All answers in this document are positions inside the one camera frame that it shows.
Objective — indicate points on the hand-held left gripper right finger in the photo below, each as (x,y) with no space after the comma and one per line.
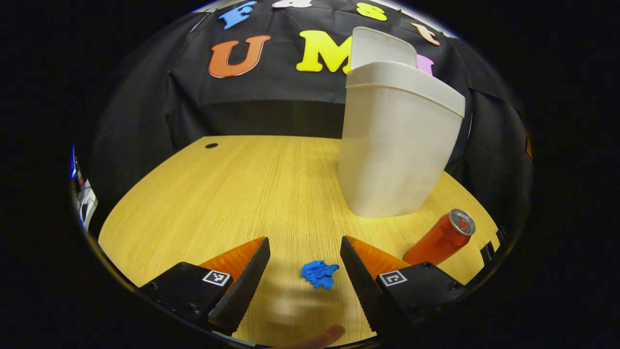
(363,288)

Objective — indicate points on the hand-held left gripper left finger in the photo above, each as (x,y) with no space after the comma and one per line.
(242,288)

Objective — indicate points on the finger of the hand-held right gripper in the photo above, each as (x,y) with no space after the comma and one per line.
(488,252)

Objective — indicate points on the blue paper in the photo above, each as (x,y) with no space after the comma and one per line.
(317,274)

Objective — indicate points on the orange pop can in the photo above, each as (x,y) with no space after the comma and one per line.
(438,240)

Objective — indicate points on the white desktop garbage bin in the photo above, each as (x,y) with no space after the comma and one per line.
(392,155)

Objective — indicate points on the wooden desktop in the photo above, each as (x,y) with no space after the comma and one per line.
(232,194)

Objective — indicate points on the black backdrop cloth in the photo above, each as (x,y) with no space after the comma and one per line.
(271,92)

